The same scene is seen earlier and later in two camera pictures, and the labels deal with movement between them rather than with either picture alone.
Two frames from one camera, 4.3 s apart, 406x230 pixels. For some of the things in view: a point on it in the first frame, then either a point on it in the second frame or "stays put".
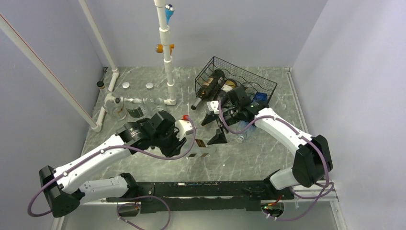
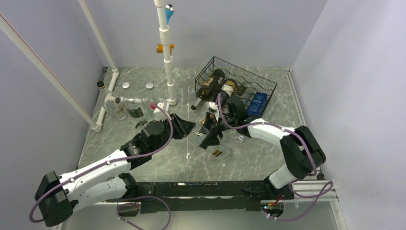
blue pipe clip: [169, 11] stays put
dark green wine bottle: [217, 75] stays put
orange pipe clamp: [159, 48] stays put
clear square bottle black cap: [201, 148] to [213, 141]
